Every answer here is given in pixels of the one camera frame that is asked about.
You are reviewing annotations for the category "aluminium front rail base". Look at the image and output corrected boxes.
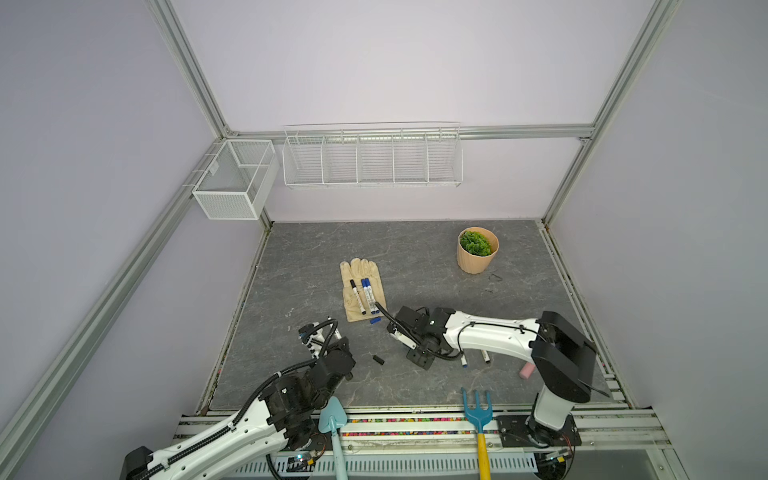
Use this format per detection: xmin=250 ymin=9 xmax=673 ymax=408
xmin=157 ymin=407 xmax=673 ymax=480

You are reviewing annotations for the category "teal fork yellow handle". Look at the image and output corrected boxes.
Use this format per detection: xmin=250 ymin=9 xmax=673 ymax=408
xmin=461 ymin=388 xmax=493 ymax=480

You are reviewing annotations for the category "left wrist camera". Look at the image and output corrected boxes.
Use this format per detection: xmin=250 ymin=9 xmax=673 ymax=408
xmin=299 ymin=317 xmax=342 ymax=359

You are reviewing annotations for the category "small white mesh basket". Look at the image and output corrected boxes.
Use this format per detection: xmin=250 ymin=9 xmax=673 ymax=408
xmin=192 ymin=139 xmax=279 ymax=221

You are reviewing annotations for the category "long white wire basket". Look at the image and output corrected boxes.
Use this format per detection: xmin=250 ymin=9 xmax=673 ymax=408
xmin=283 ymin=122 xmax=464 ymax=188

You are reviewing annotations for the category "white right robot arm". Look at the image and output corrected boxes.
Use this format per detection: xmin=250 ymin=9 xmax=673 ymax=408
xmin=378 ymin=306 xmax=598 ymax=448

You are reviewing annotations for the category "cream work glove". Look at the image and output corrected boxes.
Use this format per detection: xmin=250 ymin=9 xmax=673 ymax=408
xmin=340 ymin=258 xmax=387 ymax=323

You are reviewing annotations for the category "teal garden trowel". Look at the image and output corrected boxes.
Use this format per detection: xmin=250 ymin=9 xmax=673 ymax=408
xmin=318 ymin=396 xmax=348 ymax=480

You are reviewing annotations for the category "terracotta pot with green plant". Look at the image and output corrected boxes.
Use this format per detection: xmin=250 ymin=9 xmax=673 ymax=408
xmin=457 ymin=227 xmax=500 ymax=275

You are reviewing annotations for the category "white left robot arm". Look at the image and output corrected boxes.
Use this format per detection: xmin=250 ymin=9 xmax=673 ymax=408
xmin=120 ymin=334 xmax=355 ymax=479

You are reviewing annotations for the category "purple pink small shovel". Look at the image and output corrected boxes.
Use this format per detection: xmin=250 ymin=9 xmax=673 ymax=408
xmin=519 ymin=362 xmax=536 ymax=380

